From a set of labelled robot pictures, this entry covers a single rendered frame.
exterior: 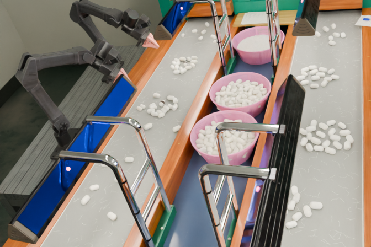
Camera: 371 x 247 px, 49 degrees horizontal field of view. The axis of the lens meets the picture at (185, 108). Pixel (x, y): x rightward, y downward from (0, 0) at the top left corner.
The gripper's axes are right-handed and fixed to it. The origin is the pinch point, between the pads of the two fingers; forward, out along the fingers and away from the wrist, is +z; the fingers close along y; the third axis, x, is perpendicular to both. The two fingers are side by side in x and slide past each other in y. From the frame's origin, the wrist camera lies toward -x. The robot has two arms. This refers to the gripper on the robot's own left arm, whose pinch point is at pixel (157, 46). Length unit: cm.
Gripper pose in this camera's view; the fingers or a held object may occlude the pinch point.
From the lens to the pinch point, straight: 208.8
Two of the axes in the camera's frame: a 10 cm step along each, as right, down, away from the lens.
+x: -4.5, 5.7, 6.9
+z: 8.4, 5.4, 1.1
